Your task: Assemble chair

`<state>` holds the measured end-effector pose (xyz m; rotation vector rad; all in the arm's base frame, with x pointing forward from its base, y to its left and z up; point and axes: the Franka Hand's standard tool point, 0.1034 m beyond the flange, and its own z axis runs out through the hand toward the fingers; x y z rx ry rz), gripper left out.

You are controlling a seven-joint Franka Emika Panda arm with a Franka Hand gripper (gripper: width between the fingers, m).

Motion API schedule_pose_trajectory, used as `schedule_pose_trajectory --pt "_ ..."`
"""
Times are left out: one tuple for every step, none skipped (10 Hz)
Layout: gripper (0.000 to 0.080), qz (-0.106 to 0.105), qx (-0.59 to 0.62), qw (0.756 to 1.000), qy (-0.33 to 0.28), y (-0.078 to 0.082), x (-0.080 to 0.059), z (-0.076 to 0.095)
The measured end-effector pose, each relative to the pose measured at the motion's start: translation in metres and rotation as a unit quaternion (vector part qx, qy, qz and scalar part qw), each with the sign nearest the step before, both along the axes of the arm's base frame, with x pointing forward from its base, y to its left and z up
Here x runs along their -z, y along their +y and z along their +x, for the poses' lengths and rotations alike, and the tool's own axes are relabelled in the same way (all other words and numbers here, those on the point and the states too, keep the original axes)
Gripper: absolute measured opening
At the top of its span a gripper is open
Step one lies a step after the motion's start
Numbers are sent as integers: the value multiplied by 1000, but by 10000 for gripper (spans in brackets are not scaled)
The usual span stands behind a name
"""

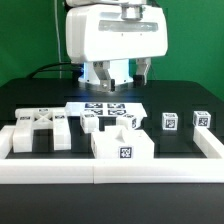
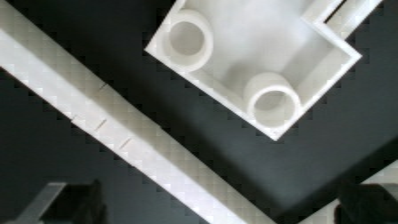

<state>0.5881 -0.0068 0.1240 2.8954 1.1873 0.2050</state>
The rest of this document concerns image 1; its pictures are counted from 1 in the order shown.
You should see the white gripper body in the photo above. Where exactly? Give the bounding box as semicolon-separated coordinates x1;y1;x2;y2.
66;5;168;63

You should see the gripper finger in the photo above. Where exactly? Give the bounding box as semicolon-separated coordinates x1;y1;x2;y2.
93;61;111;90
136;58;151;77

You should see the white chair seat part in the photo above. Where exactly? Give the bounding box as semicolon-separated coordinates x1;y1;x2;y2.
91;125;154;160

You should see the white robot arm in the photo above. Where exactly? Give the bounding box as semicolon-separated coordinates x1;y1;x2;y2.
65;0;168;92

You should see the white chair back part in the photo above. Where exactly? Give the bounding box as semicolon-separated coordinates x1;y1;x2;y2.
13;107;71;153

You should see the black cable bundle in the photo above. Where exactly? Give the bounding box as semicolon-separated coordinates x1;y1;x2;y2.
26;61;84;80

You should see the white hanging cable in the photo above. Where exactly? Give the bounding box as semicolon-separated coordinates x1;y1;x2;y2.
53;0;64;80

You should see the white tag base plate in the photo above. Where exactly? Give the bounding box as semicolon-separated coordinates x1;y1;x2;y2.
65;102;147;117

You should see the white U-shaped fence frame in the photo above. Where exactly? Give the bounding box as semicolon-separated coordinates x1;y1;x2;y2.
0;126;224;184

